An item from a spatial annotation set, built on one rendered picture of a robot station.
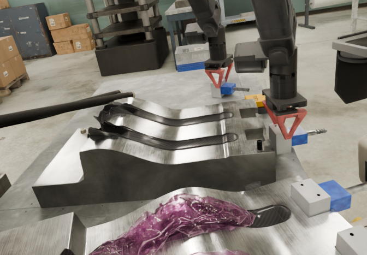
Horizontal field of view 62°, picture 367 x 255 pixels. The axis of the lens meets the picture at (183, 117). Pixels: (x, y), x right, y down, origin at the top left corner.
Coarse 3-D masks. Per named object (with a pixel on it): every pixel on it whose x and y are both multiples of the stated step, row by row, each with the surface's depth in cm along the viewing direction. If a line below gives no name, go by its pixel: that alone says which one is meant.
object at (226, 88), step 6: (216, 78) 110; (210, 84) 106; (222, 84) 106; (228, 84) 106; (234, 84) 105; (216, 90) 106; (222, 90) 105; (228, 90) 104; (234, 90) 105; (240, 90) 103; (246, 90) 102; (216, 96) 107
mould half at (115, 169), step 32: (160, 128) 71; (192, 128) 71; (224, 128) 67; (64, 160) 71; (96, 160) 59; (128, 160) 59; (160, 160) 60; (192, 160) 59; (224, 160) 58; (256, 160) 57; (64, 192) 64; (96, 192) 63; (128, 192) 62; (160, 192) 62
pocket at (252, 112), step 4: (248, 108) 75; (252, 108) 75; (256, 108) 74; (240, 112) 75; (244, 112) 75; (248, 112) 75; (252, 112) 75; (256, 112) 75; (244, 116) 76; (248, 116) 76; (252, 116) 76; (256, 116) 74
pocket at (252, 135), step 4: (256, 128) 65; (260, 128) 65; (264, 128) 64; (248, 132) 65; (252, 132) 65; (256, 132) 65; (260, 132) 65; (264, 132) 65; (248, 136) 66; (252, 136) 66; (256, 136) 66; (260, 136) 66; (264, 136) 64; (248, 140) 66; (252, 140) 66; (256, 140) 66
